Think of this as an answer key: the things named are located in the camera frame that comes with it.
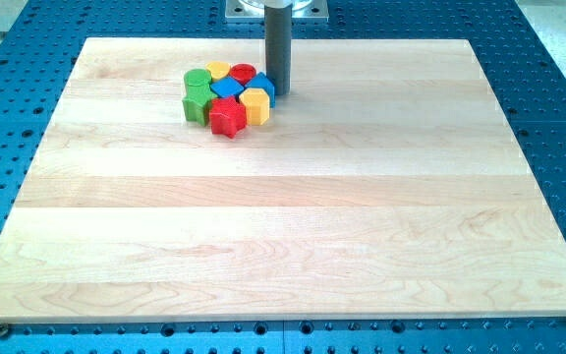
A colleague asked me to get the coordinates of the yellow hexagon block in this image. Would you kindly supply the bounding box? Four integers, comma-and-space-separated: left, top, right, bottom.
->
240, 88, 270, 126

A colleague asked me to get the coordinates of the blue triangular block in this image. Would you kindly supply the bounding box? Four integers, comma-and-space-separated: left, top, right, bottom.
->
245, 72, 276, 108

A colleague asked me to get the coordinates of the red star block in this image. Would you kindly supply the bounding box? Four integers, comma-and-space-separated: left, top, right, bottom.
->
209, 96, 247, 139

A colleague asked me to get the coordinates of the red cylinder block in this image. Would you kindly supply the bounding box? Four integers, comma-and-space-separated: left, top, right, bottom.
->
228, 63, 256, 86

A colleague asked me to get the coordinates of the green cylinder block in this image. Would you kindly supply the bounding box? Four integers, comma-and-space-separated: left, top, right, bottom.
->
183, 68, 212, 94

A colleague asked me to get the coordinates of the light wooden board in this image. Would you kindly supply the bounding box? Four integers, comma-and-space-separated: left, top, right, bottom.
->
0, 37, 566, 324

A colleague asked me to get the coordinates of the blue perforated metal table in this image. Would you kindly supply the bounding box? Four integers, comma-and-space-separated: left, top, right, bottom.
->
0, 1, 566, 353

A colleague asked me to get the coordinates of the green star block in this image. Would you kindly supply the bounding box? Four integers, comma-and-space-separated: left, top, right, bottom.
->
182, 86, 217, 127

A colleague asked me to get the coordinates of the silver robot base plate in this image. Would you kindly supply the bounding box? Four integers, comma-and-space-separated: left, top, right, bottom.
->
222, 0, 329, 24

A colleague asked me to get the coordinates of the yellow heart block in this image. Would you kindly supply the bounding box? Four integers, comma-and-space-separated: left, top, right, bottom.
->
205, 61, 231, 83

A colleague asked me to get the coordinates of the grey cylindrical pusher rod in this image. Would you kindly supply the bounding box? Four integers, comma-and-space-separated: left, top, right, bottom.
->
263, 0, 293, 95

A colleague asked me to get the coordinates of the blue cube block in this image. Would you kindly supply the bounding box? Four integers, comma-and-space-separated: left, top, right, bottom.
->
210, 77, 245, 98

